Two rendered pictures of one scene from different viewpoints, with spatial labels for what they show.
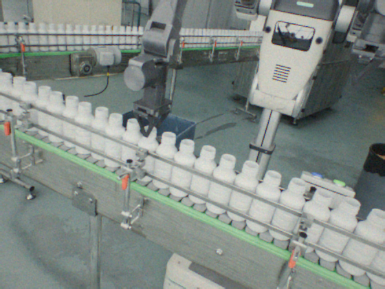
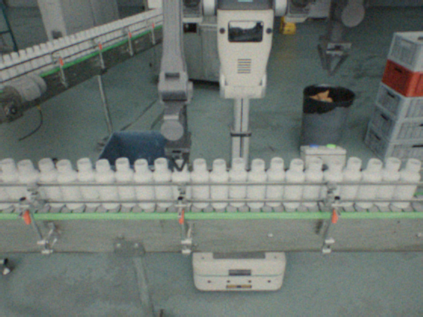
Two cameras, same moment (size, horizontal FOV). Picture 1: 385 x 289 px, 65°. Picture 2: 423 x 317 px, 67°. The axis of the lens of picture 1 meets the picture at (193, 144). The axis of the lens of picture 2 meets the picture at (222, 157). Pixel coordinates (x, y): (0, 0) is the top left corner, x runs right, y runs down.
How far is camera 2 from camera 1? 0.34 m
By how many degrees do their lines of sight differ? 19
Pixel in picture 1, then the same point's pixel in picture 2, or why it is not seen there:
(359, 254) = (368, 193)
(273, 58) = (233, 54)
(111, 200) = (159, 236)
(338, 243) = (353, 192)
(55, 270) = not seen: outside the picture
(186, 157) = (223, 174)
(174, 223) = (226, 230)
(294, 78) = (256, 66)
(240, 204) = (276, 193)
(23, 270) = not seen: outside the picture
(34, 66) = not seen: outside the picture
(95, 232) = (141, 269)
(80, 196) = (125, 245)
